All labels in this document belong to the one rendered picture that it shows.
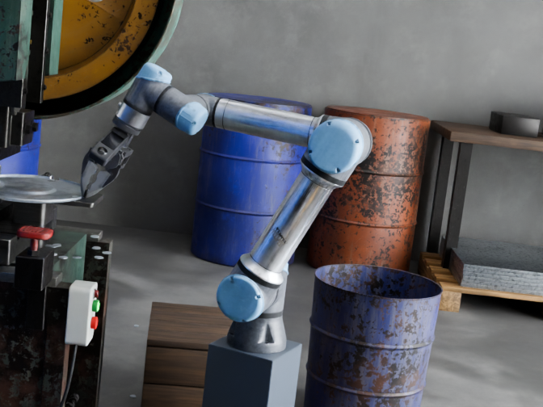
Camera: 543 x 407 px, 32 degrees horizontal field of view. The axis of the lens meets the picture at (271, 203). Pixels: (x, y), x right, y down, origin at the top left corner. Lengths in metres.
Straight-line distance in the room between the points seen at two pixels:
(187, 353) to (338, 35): 3.22
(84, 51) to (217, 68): 2.94
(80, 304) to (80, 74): 0.78
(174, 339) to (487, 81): 3.42
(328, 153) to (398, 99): 3.57
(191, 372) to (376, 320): 0.61
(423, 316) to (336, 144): 1.06
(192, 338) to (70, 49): 0.88
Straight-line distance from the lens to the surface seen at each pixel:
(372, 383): 3.04
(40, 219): 2.38
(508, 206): 5.85
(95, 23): 2.73
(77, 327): 2.19
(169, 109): 2.26
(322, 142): 2.11
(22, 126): 2.36
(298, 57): 5.62
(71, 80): 2.72
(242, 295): 2.22
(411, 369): 3.08
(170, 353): 2.74
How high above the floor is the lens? 1.22
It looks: 10 degrees down
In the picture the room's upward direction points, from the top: 7 degrees clockwise
